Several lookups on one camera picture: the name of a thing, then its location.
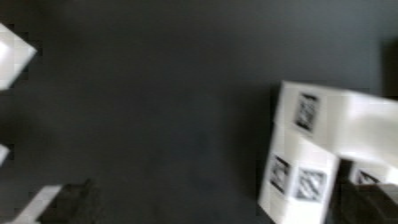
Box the white part at left edge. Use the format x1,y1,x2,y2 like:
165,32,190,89
0,144,9,166

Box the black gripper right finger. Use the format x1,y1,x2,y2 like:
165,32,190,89
337,160,398,224

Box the white tagged cube left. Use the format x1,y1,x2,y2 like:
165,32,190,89
0,23,37,91

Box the long white chair back part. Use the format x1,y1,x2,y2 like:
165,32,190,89
257,81,398,224

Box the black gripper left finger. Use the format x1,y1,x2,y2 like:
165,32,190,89
10,178,103,224

